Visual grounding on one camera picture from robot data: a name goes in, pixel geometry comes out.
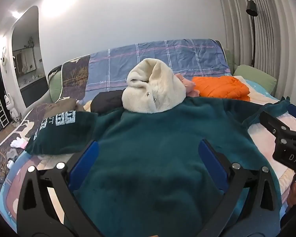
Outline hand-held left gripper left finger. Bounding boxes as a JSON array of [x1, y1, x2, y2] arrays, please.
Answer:
[[16, 140, 106, 237]]

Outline green cushion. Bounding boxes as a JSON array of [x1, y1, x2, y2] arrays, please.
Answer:
[[233, 65, 278, 94]]

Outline white fluffy socks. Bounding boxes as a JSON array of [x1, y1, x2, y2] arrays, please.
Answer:
[[10, 138, 28, 149]]

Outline white pleated curtain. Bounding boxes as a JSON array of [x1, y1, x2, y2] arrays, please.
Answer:
[[216, 0, 296, 124]]

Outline black garment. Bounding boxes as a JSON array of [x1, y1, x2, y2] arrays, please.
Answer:
[[91, 89, 125, 115]]

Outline dark printed blanket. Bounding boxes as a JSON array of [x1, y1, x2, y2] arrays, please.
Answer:
[[0, 54, 91, 193]]

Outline white ladder shelf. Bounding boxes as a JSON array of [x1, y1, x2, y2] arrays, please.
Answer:
[[0, 95, 10, 128]]

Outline orange puffer jacket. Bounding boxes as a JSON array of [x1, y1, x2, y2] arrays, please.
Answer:
[[192, 76, 251, 102]]

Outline cream fleece jacket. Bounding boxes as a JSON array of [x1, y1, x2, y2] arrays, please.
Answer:
[[121, 58, 186, 114]]

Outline pink garment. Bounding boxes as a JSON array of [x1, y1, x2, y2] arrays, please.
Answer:
[[175, 73, 200, 98]]

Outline wall mirror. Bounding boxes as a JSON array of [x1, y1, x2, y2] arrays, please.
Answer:
[[12, 47, 43, 79]]

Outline white rabbit figure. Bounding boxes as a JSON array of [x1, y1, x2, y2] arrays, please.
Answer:
[[4, 92, 21, 124]]

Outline dark cabinet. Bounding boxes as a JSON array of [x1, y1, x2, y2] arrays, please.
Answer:
[[19, 75, 50, 107]]

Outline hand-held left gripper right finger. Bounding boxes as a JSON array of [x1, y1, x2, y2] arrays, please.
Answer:
[[198, 139, 282, 237]]

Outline teal fleece hoodie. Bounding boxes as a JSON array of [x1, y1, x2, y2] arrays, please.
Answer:
[[25, 96, 291, 237]]

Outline pink fluffy blanket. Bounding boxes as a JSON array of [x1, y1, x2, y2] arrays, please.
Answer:
[[0, 75, 296, 218]]

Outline black floor lamp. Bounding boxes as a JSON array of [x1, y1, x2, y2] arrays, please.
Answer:
[[245, 0, 259, 68]]

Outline brown cloth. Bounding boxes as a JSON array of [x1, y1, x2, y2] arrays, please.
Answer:
[[48, 98, 85, 115]]

